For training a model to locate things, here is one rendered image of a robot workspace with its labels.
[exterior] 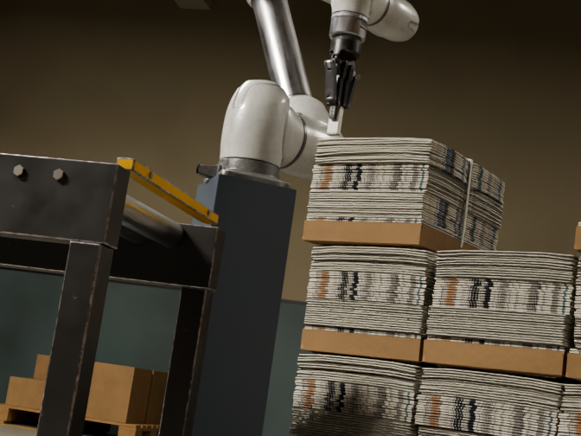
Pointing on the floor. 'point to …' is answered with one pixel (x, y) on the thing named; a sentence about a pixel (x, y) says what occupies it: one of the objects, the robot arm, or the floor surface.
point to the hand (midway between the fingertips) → (335, 120)
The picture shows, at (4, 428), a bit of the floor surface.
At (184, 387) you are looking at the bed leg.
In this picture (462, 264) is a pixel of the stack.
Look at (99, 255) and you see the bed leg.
